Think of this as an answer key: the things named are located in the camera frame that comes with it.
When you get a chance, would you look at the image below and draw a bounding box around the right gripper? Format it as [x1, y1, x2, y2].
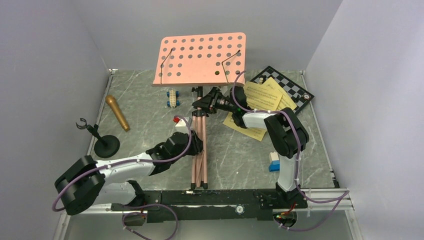
[192, 87, 237, 115]

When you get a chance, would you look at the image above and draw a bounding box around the pink music stand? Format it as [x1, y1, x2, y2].
[152, 32, 247, 190]

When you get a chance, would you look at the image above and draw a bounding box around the yellow sheet music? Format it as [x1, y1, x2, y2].
[223, 81, 283, 141]
[259, 77, 297, 111]

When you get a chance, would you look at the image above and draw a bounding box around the black microphone stand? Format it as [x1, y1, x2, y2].
[75, 118, 120, 159]

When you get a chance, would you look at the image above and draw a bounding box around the gold microphone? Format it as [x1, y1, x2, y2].
[105, 94, 130, 132]

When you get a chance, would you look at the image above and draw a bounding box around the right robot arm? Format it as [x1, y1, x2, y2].
[192, 86, 310, 208]

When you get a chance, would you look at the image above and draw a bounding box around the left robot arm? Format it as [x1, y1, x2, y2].
[52, 131, 204, 216]

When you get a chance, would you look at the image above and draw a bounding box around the beige blue toy car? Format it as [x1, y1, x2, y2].
[166, 88, 180, 108]

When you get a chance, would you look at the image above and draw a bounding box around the blue white toy block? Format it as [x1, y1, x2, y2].
[268, 152, 280, 172]

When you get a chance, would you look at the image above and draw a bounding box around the black chess piece right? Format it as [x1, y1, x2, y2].
[292, 94, 302, 104]

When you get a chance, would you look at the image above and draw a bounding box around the black white chessboard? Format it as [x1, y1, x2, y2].
[250, 66, 315, 115]

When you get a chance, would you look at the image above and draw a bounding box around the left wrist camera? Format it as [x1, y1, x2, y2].
[173, 116, 193, 133]

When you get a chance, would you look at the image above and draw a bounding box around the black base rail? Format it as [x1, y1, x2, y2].
[110, 188, 309, 228]

